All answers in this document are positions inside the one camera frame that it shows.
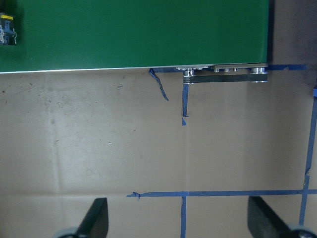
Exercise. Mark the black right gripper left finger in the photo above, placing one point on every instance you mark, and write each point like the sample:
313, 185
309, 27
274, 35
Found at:
95, 222

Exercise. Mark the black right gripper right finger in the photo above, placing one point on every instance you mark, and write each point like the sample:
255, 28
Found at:
262, 221

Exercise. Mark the yellow push button switch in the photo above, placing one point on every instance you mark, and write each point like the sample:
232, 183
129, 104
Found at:
7, 30

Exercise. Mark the green conveyor belt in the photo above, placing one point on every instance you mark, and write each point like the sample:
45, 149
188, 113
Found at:
69, 35

